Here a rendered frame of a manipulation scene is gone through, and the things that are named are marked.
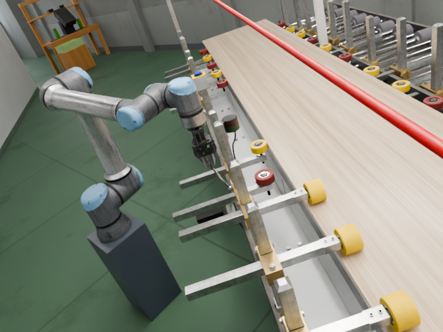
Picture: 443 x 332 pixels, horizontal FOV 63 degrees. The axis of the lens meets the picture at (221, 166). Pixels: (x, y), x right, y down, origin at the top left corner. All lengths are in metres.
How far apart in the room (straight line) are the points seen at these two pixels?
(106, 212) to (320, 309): 1.14
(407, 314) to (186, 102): 0.88
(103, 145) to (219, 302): 1.13
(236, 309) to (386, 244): 1.24
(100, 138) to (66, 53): 7.40
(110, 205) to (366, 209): 1.25
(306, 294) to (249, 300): 0.86
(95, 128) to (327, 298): 1.26
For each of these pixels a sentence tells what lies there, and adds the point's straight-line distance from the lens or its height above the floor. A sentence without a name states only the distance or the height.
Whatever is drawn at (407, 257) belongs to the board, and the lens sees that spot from 1.15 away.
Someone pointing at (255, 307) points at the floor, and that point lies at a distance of 2.20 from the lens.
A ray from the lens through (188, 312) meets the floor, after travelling 2.32.
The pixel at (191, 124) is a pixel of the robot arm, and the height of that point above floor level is 1.24.
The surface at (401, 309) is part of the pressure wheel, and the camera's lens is 0.95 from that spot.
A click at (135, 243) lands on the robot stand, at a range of 2.06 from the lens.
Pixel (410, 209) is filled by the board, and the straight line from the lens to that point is 1.28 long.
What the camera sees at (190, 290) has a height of 0.96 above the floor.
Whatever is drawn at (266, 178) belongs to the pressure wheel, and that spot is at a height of 0.91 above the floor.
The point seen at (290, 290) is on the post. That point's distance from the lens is 0.83.
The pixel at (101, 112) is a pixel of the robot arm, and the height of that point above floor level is 1.35.
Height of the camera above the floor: 1.76
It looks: 32 degrees down
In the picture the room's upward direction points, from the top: 19 degrees counter-clockwise
